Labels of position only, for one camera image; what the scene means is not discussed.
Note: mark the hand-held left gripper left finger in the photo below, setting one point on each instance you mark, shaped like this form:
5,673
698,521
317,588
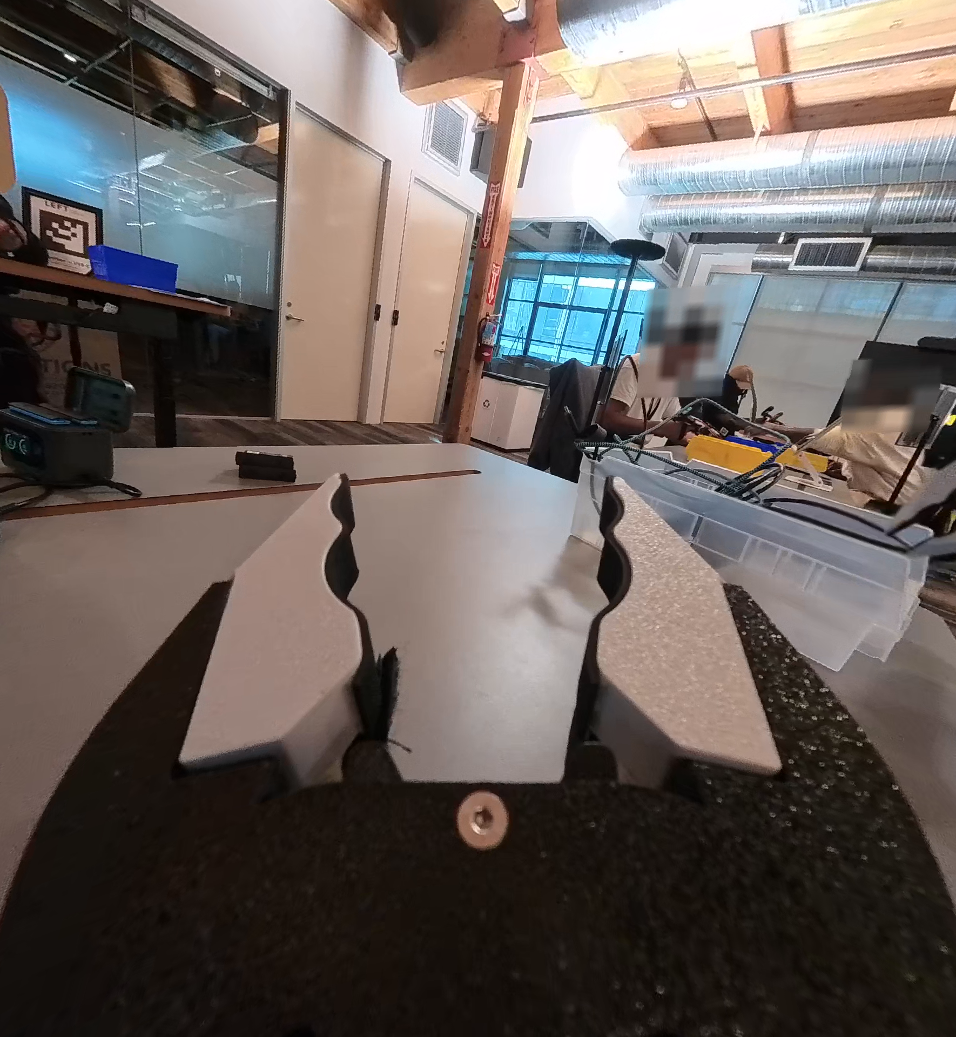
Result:
283,648

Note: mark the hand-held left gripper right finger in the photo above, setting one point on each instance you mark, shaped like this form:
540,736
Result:
680,672

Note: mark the clear plastic bin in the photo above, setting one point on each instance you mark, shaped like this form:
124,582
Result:
770,559

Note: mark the black monitor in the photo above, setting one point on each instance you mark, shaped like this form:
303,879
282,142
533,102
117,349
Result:
891,350

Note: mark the small black block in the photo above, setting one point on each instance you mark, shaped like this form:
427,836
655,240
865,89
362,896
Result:
267,475
266,458

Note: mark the yellow plastic bin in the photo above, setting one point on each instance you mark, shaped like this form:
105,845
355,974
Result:
721,452

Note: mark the dark jacket on chair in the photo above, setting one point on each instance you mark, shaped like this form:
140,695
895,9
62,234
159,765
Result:
567,421

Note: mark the black charging hub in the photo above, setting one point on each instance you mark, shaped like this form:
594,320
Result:
57,454

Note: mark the black box device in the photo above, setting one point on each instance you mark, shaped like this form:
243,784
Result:
101,401

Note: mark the white cabinet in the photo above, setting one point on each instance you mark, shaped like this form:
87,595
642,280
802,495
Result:
510,413

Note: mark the white door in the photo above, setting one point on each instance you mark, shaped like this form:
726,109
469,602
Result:
332,283
429,308

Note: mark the red fire extinguisher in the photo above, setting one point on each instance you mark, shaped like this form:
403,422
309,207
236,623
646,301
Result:
488,340

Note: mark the wooden desk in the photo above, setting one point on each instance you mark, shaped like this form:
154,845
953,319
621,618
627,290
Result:
121,312

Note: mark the brown paper bag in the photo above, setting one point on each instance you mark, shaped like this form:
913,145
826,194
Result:
48,356

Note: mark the black floor lamp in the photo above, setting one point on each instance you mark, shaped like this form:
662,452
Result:
638,249

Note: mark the blue plastic bin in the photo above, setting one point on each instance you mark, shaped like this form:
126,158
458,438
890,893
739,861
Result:
134,271

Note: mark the black white marker poster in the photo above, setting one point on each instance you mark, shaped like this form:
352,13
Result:
61,227

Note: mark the duct vent grille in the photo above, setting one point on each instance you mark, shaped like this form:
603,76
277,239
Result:
830,254

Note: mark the silver air duct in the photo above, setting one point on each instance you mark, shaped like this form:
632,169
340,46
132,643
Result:
770,212
851,154

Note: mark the wooden post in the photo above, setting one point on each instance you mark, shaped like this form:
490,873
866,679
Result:
486,243

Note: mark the black wall speaker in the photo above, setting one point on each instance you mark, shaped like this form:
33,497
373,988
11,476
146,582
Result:
484,152

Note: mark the wall vent grille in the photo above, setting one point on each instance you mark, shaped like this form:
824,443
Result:
445,134

